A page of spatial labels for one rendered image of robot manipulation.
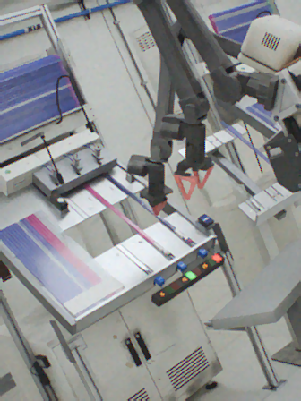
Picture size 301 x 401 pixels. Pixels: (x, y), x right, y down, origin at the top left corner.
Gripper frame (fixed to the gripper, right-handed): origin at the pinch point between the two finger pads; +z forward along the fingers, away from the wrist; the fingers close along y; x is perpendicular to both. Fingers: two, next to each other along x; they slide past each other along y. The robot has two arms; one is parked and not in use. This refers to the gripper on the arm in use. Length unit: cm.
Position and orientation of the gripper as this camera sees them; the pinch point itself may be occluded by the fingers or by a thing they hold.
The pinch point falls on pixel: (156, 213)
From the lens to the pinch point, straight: 230.7
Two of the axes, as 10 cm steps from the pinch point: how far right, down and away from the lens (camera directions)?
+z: 0.1, 8.3, 5.6
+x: 6.7, 4.2, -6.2
